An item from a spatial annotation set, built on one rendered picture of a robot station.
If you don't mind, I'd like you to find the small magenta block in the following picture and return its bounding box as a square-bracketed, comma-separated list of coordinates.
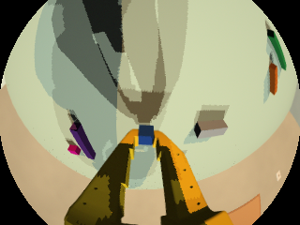
[68, 144, 81, 155]

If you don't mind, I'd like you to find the small blue block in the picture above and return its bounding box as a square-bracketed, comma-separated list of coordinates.
[138, 125, 154, 145]

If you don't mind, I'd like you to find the green rod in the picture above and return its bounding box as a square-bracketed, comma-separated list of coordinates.
[267, 29, 287, 70]

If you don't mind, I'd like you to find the orange rod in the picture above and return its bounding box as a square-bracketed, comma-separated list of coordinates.
[269, 63, 278, 95]

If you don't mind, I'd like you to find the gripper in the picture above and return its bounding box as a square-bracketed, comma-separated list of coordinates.
[64, 128, 233, 225]

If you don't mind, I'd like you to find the purple rod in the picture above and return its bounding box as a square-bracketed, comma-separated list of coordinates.
[69, 122, 96, 159]

